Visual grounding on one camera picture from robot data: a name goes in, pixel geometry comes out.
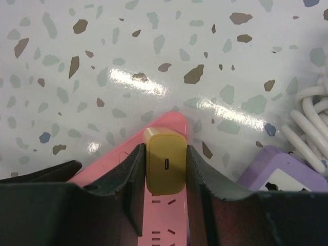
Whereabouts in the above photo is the purple power strip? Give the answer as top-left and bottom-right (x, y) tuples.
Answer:
(237, 146), (327, 192)

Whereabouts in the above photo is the yellow plug adapter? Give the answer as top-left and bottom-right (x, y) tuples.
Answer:
(143, 127), (187, 196)

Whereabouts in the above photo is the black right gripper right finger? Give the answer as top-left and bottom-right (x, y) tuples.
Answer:
(186, 145), (256, 245)

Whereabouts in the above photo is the white coiled power cord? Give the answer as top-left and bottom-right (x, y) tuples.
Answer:
(281, 79), (328, 173)

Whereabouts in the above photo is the pink triangular power strip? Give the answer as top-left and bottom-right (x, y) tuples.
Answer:
(69, 111), (189, 246)

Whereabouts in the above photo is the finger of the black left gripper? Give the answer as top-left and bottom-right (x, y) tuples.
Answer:
(0, 160), (83, 183)

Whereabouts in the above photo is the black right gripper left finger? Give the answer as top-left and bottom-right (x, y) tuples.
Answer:
(83, 143), (146, 236)

